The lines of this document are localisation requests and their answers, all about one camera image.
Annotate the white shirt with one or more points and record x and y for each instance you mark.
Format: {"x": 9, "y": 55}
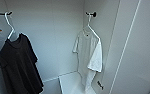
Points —
{"x": 86, "y": 53}

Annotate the white wardrobe door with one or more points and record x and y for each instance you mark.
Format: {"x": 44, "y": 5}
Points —
{"x": 137, "y": 50}

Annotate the white wardrobe cabinet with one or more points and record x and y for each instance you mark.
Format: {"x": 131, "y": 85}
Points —
{"x": 57, "y": 33}

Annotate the black wardrobe hook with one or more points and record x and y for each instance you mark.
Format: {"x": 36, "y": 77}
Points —
{"x": 1, "y": 13}
{"x": 91, "y": 14}

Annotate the black hanging garment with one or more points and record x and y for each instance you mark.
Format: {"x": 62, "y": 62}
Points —
{"x": 19, "y": 66}

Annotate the white garment hanger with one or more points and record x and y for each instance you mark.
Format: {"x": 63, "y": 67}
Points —
{"x": 11, "y": 28}

